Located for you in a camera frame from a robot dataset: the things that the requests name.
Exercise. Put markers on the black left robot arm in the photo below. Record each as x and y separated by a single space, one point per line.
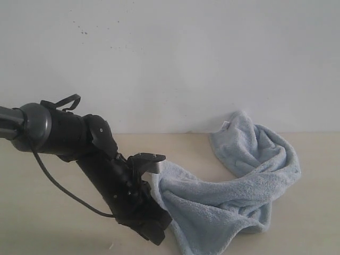
88 141

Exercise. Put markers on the light blue fluffy towel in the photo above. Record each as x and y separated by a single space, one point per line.
208 215

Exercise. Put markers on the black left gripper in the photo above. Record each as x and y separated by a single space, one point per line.
127 195

